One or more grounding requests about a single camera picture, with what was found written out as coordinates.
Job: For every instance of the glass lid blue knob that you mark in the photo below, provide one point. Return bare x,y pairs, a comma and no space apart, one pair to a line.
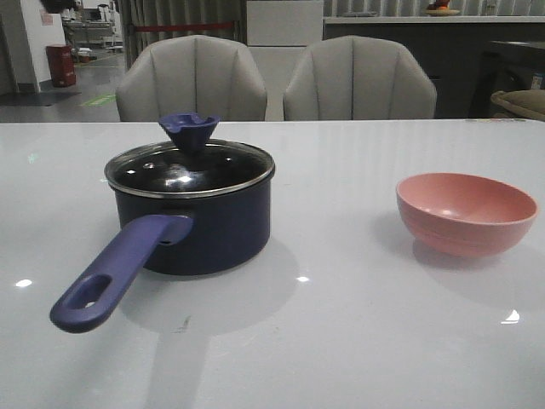
190,164

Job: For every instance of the pink bowl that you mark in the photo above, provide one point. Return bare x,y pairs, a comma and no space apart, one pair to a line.
465,215

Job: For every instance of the dark blue saucepan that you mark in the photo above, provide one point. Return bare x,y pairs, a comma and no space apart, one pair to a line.
168,236

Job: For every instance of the left grey chair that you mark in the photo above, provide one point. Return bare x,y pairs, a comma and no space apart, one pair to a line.
198,73

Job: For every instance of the grey chair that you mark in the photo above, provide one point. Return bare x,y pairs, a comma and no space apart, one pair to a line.
198,73
358,78

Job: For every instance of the right grey chair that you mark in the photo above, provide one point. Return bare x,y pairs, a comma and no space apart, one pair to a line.
358,78

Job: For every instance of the white pillar cabinet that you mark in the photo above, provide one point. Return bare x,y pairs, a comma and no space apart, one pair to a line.
277,32

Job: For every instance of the dark grey counter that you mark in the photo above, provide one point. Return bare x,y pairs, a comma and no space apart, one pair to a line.
463,55

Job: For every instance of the fruit plate on counter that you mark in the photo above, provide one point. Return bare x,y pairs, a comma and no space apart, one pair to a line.
440,8

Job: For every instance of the red bin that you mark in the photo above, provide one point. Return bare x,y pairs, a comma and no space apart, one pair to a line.
61,65

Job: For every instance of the beige cushion seat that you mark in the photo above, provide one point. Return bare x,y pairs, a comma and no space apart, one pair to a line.
528,104

